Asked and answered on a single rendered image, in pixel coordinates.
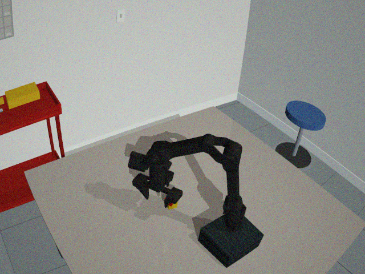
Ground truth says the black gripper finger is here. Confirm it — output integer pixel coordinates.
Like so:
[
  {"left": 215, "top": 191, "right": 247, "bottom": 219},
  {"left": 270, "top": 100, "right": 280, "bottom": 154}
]
[
  {"left": 137, "top": 186, "right": 149, "bottom": 200},
  {"left": 164, "top": 199, "right": 172, "bottom": 208}
]

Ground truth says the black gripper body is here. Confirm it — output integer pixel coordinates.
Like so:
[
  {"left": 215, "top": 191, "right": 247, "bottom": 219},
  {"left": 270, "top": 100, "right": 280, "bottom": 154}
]
[{"left": 132, "top": 173, "right": 183, "bottom": 204}]

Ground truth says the yellow cube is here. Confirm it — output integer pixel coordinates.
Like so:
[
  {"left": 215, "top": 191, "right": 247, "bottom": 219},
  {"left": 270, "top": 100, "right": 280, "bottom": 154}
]
[{"left": 167, "top": 203, "right": 177, "bottom": 209}]

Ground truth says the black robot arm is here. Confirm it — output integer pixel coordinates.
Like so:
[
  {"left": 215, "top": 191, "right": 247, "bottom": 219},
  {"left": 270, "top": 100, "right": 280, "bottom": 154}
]
[{"left": 128, "top": 134, "right": 246, "bottom": 233}]

